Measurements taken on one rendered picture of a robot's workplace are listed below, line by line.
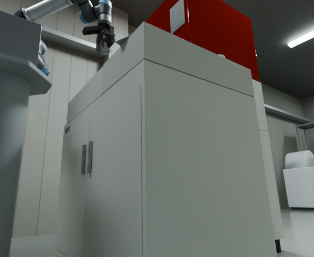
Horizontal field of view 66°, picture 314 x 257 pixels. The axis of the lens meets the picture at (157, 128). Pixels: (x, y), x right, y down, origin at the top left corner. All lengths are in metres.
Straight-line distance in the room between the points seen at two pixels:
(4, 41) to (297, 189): 5.69
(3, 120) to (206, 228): 0.75
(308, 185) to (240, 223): 4.93
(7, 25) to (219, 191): 0.95
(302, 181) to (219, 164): 5.05
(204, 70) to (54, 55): 2.70
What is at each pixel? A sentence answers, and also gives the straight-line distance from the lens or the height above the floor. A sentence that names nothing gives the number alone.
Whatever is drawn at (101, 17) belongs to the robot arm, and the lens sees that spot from 1.49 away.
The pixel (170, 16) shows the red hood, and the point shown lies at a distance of 1.94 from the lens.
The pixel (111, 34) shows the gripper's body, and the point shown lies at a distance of 1.44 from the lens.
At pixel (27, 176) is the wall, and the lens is 3.01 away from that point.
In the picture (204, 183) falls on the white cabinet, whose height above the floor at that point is 0.42.
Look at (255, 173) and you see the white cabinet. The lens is 1.12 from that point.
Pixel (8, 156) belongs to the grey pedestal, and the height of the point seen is 0.51.
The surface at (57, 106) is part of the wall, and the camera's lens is 3.24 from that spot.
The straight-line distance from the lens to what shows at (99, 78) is 1.19.
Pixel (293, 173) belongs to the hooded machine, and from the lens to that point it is 6.02.
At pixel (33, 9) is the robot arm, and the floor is 1.37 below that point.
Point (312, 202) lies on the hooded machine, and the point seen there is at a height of 0.16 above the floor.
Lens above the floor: 0.38
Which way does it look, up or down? 15 degrees up
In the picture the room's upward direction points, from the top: 2 degrees counter-clockwise
